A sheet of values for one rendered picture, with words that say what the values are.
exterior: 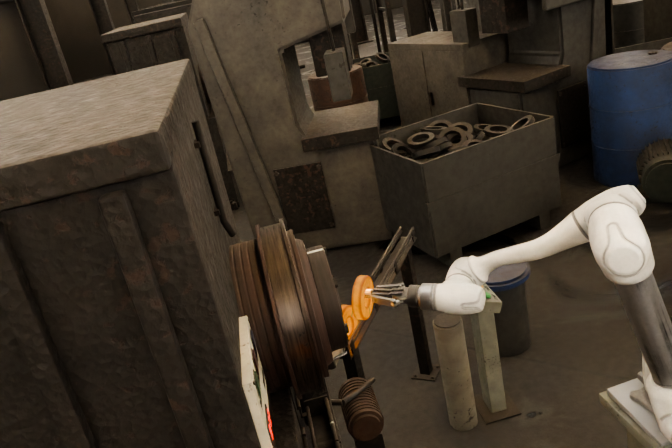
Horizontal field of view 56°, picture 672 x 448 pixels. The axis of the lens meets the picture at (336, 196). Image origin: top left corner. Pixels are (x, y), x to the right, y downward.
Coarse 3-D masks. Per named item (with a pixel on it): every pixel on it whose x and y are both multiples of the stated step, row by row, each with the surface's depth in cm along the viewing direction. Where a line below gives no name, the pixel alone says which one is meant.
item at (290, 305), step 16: (272, 240) 156; (272, 256) 152; (288, 256) 150; (272, 272) 149; (288, 272) 149; (272, 288) 148; (288, 288) 148; (288, 304) 147; (304, 304) 146; (288, 320) 146; (304, 320) 145; (288, 336) 146; (304, 336) 147; (288, 352) 147; (304, 352) 148; (304, 368) 150; (320, 368) 149; (304, 384) 154; (320, 384) 156
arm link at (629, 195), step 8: (608, 192) 179; (616, 192) 176; (624, 192) 175; (632, 192) 174; (592, 200) 181; (600, 200) 177; (608, 200) 174; (616, 200) 173; (624, 200) 173; (632, 200) 173; (640, 200) 173; (584, 208) 182; (592, 208) 176; (632, 208) 171; (640, 208) 174; (576, 216) 183; (584, 216) 181; (584, 224) 180
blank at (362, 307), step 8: (360, 280) 216; (368, 280) 220; (360, 288) 213; (368, 288) 220; (352, 296) 213; (360, 296) 212; (352, 304) 213; (360, 304) 212; (368, 304) 221; (360, 312) 213; (368, 312) 220
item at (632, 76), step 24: (600, 72) 435; (624, 72) 423; (648, 72) 419; (600, 96) 442; (624, 96) 429; (648, 96) 425; (600, 120) 450; (624, 120) 435; (648, 120) 431; (600, 144) 457; (624, 144) 442; (648, 144) 437; (600, 168) 466; (624, 168) 449
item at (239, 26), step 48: (192, 0) 401; (240, 0) 397; (288, 0) 395; (336, 0) 393; (240, 48) 408; (288, 48) 438; (336, 48) 401; (240, 96) 420; (288, 96) 419; (336, 96) 394; (240, 144) 432; (288, 144) 430; (336, 144) 419; (240, 192) 447; (288, 192) 441; (336, 192) 440; (336, 240) 454
